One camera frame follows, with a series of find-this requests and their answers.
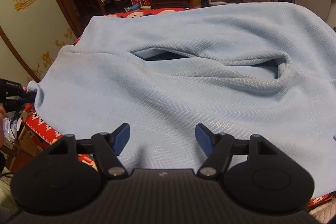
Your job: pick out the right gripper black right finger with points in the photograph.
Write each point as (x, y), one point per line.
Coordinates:
(217, 149)

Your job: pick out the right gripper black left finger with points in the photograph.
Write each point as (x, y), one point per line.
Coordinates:
(107, 148)

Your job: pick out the light blue knit garment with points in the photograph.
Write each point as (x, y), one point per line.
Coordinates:
(183, 82)

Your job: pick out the red patterned table cover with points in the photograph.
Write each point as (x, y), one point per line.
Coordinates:
(42, 129)

